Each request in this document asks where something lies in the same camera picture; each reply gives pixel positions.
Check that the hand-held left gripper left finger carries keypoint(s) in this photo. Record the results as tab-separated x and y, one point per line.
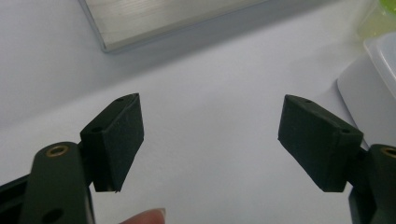
116	143

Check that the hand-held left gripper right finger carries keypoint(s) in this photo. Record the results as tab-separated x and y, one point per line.
314	143

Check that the white plastic container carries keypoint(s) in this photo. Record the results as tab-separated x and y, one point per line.
364	102

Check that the translucent container lid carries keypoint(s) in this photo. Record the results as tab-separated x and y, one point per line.
384	59

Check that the aluminium bar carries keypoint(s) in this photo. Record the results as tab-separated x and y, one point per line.
149	18

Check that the green translucent object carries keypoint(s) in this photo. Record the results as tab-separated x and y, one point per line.
378	18

